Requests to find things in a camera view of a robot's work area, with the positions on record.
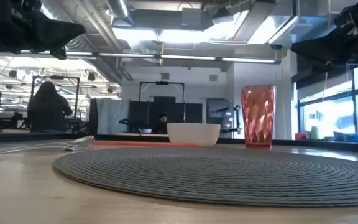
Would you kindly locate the grey hanging cloth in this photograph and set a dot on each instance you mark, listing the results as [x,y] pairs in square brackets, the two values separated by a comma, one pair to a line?
[112,115]

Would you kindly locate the silver metal fork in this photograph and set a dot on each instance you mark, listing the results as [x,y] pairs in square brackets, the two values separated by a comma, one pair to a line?
[76,147]

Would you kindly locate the black partition wall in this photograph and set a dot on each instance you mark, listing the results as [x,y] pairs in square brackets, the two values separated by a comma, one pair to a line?
[141,115]

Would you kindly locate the silver ventilation duct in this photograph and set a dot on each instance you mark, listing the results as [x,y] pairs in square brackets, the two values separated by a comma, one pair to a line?
[120,9]

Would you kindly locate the orange flat mat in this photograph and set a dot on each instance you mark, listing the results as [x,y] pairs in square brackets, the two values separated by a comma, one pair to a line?
[129,143]

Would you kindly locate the pink faceted plastic tumbler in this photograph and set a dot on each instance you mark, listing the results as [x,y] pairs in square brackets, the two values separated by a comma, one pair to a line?
[258,118]

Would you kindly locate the red box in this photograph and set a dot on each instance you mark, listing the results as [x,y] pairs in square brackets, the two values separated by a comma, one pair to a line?
[300,136]

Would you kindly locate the small white bowl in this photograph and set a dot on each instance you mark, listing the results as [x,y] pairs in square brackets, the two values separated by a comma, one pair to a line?
[147,131]

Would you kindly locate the round grey woven placemat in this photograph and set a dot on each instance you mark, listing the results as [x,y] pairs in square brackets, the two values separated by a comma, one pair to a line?
[216,174]

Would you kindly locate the person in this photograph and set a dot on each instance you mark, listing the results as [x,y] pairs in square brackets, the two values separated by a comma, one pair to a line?
[163,124]
[48,109]

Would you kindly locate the long ceiling lamp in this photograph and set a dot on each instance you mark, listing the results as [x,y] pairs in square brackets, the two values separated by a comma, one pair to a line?
[185,57]

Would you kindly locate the dark security camera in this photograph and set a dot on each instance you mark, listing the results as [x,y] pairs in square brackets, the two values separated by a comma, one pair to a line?
[276,47]

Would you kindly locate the grey wall board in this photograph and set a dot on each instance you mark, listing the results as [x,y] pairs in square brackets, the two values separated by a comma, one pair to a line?
[217,105]

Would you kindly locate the blue cloth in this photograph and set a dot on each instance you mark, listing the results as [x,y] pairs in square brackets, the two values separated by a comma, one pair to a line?
[353,137]

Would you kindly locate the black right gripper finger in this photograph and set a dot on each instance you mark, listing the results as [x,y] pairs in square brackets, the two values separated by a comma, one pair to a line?
[319,46]

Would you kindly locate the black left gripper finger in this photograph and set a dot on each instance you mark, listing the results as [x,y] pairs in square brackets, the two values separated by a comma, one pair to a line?
[62,31]

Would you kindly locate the pale green cup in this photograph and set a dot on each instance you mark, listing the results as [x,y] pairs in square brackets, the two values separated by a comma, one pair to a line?
[314,133]

